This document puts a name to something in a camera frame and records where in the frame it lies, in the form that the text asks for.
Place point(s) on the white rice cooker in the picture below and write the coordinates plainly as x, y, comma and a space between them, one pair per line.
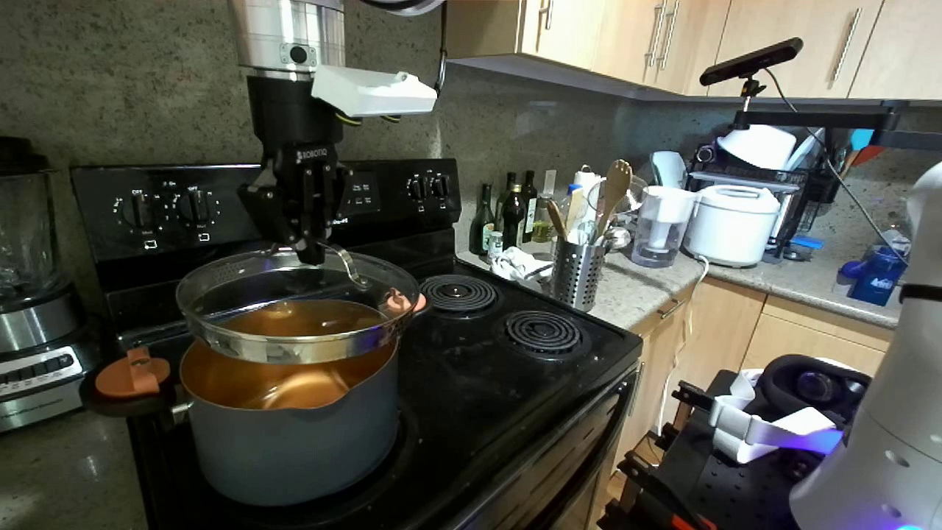
732, 223

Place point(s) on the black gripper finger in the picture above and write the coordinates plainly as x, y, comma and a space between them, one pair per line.
318, 201
268, 213

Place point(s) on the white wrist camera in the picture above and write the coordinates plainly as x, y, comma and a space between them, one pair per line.
373, 92

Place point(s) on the dark glass bottle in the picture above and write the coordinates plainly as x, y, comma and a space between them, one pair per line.
513, 209

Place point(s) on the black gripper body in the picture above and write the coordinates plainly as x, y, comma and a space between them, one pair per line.
299, 131

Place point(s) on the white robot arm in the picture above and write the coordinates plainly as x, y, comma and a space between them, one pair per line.
886, 472

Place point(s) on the slotted wooden spoon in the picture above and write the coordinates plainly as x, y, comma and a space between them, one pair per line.
614, 191

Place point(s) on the silver black blender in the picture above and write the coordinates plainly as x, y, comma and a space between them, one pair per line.
42, 332

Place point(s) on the black camera on stand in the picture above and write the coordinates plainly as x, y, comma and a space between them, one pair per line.
749, 66

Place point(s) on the dish rack with dishes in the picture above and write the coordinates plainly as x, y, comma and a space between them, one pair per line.
770, 156

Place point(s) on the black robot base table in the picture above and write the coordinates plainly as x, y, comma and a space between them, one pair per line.
749, 438

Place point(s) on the water filter pitcher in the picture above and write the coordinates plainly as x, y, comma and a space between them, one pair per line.
661, 223

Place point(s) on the metal utensil holder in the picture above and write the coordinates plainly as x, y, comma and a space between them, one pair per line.
577, 272

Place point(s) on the dark pot copper interior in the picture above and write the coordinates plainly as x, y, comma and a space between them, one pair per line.
267, 432

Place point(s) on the blue object on counter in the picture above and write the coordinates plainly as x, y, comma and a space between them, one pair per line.
875, 275

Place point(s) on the black electric stove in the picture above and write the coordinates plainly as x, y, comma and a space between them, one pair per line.
511, 402

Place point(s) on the glass pot lid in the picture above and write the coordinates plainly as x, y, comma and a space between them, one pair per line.
271, 307

